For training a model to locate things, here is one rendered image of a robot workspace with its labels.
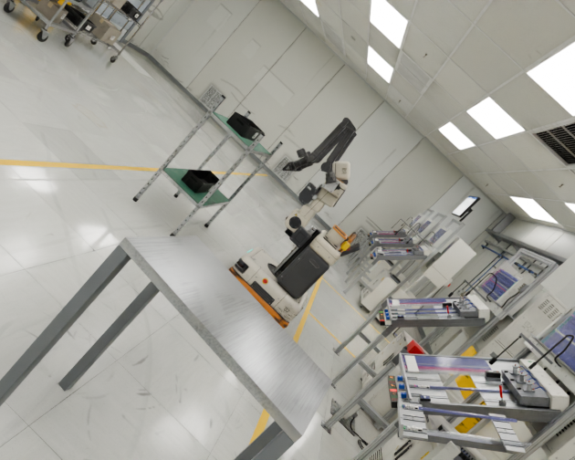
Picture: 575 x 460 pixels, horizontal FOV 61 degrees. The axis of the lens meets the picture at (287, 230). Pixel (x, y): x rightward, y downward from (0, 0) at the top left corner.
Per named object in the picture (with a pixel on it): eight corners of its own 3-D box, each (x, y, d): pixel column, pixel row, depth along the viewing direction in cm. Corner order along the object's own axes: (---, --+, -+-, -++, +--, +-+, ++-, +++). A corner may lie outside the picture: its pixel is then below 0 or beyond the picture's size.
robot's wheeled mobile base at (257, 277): (293, 311, 456) (311, 293, 452) (282, 332, 394) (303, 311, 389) (242, 261, 459) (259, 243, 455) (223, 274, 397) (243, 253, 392)
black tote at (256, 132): (241, 136, 386) (250, 126, 384) (225, 121, 387) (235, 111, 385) (256, 142, 442) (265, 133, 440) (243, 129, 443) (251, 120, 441)
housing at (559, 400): (550, 423, 237) (551, 395, 235) (517, 381, 285) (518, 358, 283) (568, 423, 235) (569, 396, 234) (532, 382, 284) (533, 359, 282)
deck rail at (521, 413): (409, 413, 244) (410, 402, 244) (409, 412, 246) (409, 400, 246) (560, 423, 234) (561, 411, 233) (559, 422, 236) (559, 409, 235)
